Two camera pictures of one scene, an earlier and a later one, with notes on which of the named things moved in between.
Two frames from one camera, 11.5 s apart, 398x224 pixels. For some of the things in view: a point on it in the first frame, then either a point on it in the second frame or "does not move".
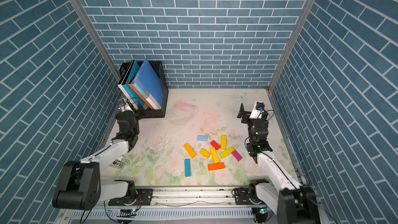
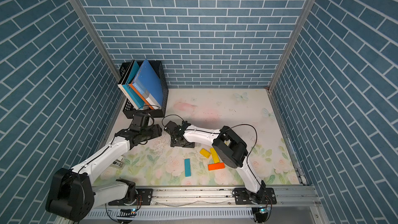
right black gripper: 243,113 -> 174,142
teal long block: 187,167 does not move
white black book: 123,91 does not move
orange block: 216,166 does not move
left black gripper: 140,115 -> 157,131
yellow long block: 215,155 does not move
